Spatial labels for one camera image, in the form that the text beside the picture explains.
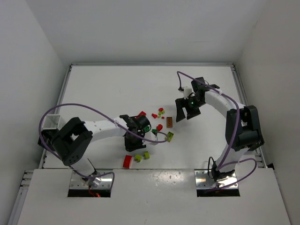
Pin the red curved lego brick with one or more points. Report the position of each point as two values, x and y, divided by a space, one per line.
127 161

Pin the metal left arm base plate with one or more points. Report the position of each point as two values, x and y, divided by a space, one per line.
103 181

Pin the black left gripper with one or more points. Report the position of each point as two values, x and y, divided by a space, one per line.
133 143

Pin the red orange lego stack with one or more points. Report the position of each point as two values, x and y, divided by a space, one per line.
142 113

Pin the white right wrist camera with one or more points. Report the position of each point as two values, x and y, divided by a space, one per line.
187 92

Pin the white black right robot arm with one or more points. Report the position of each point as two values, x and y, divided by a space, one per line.
242 125

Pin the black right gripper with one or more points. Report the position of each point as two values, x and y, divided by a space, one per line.
188 108

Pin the small lime lego brick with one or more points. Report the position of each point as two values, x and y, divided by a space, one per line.
160 113

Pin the orange 2x4 lego plate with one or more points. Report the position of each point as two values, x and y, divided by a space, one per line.
169 122

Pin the black left slotted bin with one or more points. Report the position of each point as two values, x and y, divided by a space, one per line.
47 135

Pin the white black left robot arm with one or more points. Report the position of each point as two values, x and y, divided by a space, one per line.
73 139

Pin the white left slotted bin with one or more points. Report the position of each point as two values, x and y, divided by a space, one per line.
53 122

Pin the lime 2x2 lego brick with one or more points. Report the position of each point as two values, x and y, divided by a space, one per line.
169 136

